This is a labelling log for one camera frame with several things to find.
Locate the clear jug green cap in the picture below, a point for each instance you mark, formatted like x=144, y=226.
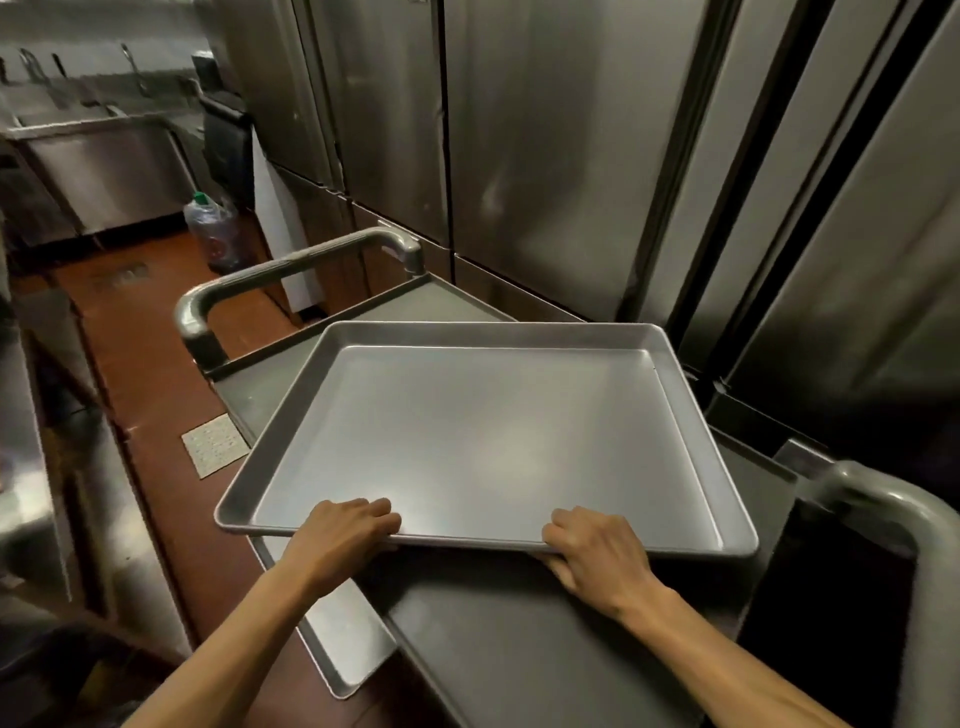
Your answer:
x=214, y=236

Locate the grey plastic cart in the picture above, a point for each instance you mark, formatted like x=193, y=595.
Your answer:
x=525, y=645

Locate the person's left forearm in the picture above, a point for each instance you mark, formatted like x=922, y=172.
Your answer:
x=232, y=652

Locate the steel sink counter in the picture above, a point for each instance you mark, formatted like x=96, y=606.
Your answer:
x=112, y=172

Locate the metal tray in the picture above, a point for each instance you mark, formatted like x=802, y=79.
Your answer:
x=352, y=641
x=487, y=442

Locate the black appliance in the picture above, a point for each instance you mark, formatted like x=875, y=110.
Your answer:
x=227, y=150

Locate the large steel refrigerator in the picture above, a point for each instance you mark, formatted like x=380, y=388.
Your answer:
x=562, y=150

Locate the person's right hand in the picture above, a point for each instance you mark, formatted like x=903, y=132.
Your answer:
x=600, y=562

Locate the person's left hand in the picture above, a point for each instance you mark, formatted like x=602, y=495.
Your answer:
x=337, y=536

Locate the steel faucet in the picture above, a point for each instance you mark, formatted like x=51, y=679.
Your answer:
x=34, y=71
x=133, y=67

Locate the person's right forearm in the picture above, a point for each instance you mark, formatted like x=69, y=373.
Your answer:
x=712, y=667

